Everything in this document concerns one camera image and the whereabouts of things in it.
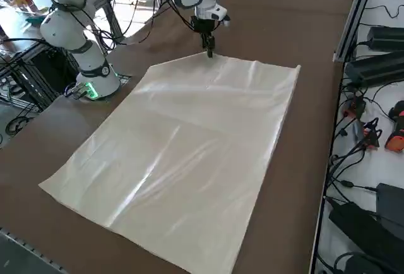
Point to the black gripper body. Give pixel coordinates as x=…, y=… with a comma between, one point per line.
x=205, y=26

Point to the cream white tablecloth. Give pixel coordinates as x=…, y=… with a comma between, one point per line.
x=189, y=160

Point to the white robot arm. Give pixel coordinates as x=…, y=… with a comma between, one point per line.
x=91, y=59

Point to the red black connector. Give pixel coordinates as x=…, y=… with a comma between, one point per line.
x=356, y=107

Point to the black power adapter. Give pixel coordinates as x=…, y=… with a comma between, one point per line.
x=353, y=220
x=375, y=65
x=388, y=38
x=393, y=198

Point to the orange black clamp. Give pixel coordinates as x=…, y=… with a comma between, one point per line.
x=371, y=133

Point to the orange black hand tool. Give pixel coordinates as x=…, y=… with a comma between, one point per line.
x=396, y=141

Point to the white side shelf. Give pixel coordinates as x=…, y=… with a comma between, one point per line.
x=391, y=166

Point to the aluminium frame post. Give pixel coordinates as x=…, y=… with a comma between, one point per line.
x=354, y=18

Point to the aluminium table frame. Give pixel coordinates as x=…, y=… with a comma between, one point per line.
x=28, y=75

